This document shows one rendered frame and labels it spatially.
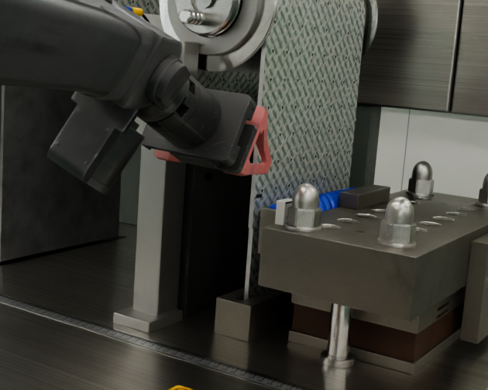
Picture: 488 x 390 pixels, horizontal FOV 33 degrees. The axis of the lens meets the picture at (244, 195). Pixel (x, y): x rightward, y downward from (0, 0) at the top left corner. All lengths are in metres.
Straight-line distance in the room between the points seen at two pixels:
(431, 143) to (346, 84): 2.57
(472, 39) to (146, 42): 0.62
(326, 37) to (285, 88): 0.10
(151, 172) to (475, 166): 2.75
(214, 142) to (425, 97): 0.46
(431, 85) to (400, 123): 2.52
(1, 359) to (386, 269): 0.36
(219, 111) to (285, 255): 0.16
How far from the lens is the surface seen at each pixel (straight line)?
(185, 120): 0.69
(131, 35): 0.54
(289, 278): 0.80
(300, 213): 0.80
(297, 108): 0.91
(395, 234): 0.77
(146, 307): 0.90
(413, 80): 1.12
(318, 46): 0.94
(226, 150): 0.71
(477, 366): 0.88
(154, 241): 0.87
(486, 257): 0.89
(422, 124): 3.59
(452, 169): 3.56
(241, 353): 0.83
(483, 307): 0.91
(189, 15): 0.83
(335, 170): 1.02
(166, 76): 0.59
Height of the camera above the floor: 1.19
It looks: 10 degrees down
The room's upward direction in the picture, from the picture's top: 4 degrees clockwise
